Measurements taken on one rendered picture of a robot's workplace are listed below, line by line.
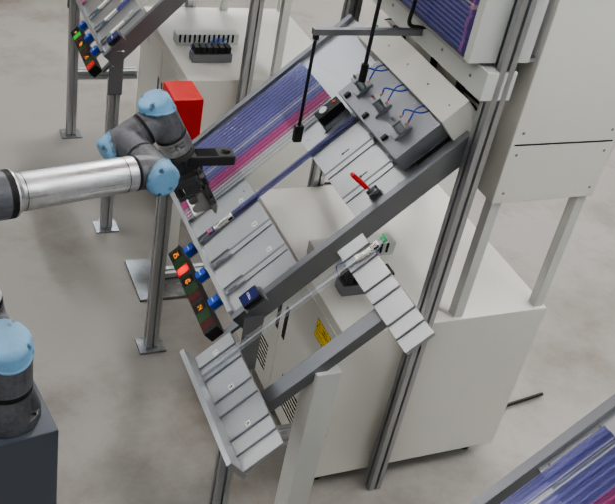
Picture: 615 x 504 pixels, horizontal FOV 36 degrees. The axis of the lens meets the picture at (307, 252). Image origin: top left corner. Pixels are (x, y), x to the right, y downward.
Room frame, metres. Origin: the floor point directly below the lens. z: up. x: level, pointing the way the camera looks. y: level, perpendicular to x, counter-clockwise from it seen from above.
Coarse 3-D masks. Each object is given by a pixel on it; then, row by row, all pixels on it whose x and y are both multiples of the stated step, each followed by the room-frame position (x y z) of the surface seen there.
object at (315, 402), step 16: (336, 368) 1.53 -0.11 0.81; (320, 384) 1.50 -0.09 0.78; (336, 384) 1.52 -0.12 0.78; (304, 400) 1.52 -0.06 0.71; (320, 400) 1.51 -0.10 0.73; (304, 416) 1.51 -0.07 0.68; (320, 416) 1.51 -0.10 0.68; (304, 432) 1.50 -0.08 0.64; (320, 432) 1.52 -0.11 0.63; (288, 448) 1.54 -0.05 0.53; (304, 448) 1.50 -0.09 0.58; (320, 448) 1.52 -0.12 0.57; (288, 464) 1.52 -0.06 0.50; (304, 464) 1.51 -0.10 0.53; (288, 480) 1.51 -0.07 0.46; (304, 480) 1.51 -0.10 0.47; (288, 496) 1.50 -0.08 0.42; (304, 496) 1.52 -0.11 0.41
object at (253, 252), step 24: (240, 192) 2.13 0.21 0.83; (216, 216) 2.08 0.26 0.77; (240, 216) 2.05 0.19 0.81; (264, 216) 2.01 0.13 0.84; (216, 240) 2.00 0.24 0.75; (240, 240) 1.97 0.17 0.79; (264, 240) 1.94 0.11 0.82; (216, 264) 1.93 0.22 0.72; (240, 264) 1.90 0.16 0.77; (264, 264) 1.87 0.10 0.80; (288, 264) 1.84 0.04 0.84; (240, 288) 1.82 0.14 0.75
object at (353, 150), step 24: (336, 48) 2.50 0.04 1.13; (360, 48) 2.45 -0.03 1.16; (312, 72) 2.45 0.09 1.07; (336, 72) 2.40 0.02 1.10; (360, 120) 2.19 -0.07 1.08; (312, 144) 2.18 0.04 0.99; (336, 144) 2.15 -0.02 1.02; (360, 144) 2.11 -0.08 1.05; (336, 168) 2.07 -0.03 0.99; (360, 168) 2.04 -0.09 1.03; (384, 168) 2.00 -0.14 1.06; (408, 168) 1.97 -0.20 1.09; (360, 192) 1.96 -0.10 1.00; (384, 192) 1.93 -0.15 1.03
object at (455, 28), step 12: (408, 0) 2.21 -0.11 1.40; (420, 0) 2.17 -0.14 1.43; (432, 0) 2.13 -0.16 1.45; (444, 0) 2.08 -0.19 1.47; (456, 0) 2.04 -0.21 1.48; (468, 0) 2.00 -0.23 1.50; (420, 12) 2.16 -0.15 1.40; (432, 12) 2.11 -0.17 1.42; (444, 12) 2.07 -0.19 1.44; (456, 12) 2.03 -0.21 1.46; (468, 12) 1.99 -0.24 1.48; (432, 24) 2.10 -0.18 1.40; (444, 24) 2.06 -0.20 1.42; (456, 24) 2.02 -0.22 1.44; (468, 24) 1.99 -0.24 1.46; (444, 36) 2.05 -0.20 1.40; (456, 36) 2.01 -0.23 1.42; (468, 36) 1.99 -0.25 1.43; (456, 48) 2.00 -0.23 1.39
